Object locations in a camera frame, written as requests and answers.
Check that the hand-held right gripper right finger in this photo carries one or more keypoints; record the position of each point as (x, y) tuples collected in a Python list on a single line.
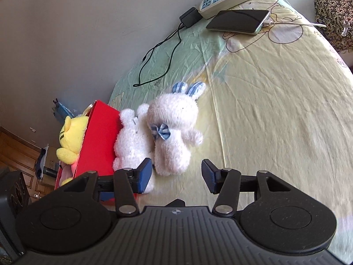
[(209, 176)]

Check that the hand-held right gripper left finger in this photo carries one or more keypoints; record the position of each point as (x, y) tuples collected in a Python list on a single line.
[(144, 175)]

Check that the small white plush rabbit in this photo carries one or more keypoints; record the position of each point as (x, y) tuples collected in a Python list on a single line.
[(129, 143)]

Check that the red cardboard box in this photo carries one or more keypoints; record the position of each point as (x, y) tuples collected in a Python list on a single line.
[(102, 138)]

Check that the large white plush rabbit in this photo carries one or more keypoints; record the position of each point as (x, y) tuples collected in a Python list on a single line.
[(173, 110)]

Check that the yellow plush tiger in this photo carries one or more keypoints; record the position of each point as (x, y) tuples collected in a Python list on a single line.
[(73, 132)]

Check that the blue plastic bag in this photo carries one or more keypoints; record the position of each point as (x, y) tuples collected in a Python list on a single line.
[(62, 111)]

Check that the cartoon print bed sheet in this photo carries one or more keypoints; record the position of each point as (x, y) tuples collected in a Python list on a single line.
[(262, 88)]

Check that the black smartphone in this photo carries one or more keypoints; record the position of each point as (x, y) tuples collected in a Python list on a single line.
[(237, 20)]

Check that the black power adapter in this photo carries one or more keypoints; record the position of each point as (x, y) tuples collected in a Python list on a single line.
[(190, 18)]

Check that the clear plastic clip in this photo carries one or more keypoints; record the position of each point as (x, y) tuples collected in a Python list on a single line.
[(345, 29)]

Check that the patterned brown stool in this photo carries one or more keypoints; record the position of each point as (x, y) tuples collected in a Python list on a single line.
[(333, 8)]

